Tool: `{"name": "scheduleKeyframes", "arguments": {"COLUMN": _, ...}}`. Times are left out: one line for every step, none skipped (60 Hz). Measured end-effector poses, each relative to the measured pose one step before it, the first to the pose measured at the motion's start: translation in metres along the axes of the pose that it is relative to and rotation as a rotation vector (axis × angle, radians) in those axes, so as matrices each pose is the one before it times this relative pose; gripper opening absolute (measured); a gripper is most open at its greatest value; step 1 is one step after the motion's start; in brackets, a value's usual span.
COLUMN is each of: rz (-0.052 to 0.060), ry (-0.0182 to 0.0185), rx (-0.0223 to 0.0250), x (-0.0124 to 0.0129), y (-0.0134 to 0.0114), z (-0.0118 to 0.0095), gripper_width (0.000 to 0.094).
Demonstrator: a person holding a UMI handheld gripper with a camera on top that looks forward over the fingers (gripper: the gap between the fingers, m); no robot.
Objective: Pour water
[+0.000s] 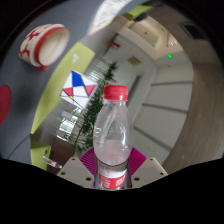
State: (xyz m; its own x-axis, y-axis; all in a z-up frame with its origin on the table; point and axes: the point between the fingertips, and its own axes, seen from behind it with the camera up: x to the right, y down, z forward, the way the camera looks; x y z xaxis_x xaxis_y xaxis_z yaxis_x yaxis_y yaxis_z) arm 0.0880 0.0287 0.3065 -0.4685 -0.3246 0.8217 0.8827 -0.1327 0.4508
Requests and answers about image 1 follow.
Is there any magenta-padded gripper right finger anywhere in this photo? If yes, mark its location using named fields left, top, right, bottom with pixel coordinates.
left=127, top=147, right=169, bottom=188

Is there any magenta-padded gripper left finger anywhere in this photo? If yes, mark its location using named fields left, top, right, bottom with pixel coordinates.
left=56, top=147, right=100, bottom=189

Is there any clear red-capped water bottle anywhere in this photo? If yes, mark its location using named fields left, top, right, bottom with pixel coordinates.
left=92, top=84, right=134, bottom=191

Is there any lime green table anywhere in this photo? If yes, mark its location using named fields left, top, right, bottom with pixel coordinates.
left=30, top=41, right=96, bottom=134
left=30, top=141, right=53, bottom=171

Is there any row of potted green plants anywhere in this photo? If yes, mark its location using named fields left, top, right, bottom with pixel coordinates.
left=73, top=61, right=118, bottom=156

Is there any white cube with coloured triangles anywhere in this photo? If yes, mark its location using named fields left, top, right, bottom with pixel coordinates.
left=59, top=69, right=99, bottom=110

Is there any red fire cabinet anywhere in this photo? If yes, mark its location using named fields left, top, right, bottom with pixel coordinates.
left=109, top=40, right=121, bottom=49

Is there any red and white patterned mug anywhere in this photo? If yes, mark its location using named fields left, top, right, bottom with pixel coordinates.
left=18, top=23, right=71, bottom=72

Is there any black chair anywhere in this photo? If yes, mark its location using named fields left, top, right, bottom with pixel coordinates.
left=134, top=12, right=149, bottom=23

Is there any lime green chair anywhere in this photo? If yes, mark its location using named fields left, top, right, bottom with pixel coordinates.
left=122, top=4, right=154, bottom=21

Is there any framed wall picture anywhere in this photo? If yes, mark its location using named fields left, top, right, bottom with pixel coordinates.
left=128, top=55, right=141, bottom=67

